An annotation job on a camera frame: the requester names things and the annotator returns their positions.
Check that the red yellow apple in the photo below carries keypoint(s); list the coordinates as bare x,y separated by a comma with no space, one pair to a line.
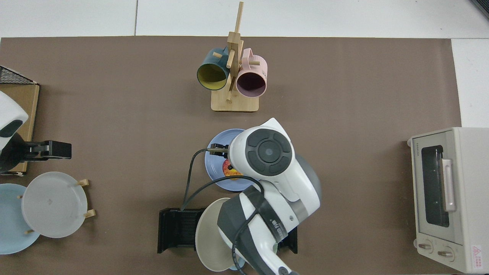
229,173

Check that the wooden plate rack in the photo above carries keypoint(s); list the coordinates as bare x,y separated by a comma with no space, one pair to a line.
83,182

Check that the grey plate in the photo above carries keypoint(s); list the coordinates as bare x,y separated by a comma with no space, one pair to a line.
53,204

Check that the light blue plate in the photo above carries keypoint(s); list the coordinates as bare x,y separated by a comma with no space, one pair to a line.
11,221

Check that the beige plate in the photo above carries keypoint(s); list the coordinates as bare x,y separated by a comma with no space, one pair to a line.
208,236

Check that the black dish rack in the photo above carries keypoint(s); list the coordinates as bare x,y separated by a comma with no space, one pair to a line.
175,229

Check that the wooden cup stand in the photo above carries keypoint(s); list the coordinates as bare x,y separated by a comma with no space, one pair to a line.
237,104

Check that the dark blue cup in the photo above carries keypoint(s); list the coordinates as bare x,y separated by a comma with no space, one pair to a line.
210,74

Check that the pink cup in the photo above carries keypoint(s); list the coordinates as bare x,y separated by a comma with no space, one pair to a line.
252,82

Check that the brown table cloth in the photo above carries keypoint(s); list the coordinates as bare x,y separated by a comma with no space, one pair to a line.
344,114

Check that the pale toaster oven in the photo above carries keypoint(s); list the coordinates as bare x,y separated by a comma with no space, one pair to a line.
470,183

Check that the dark grey flat object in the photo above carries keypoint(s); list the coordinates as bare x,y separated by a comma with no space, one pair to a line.
482,5

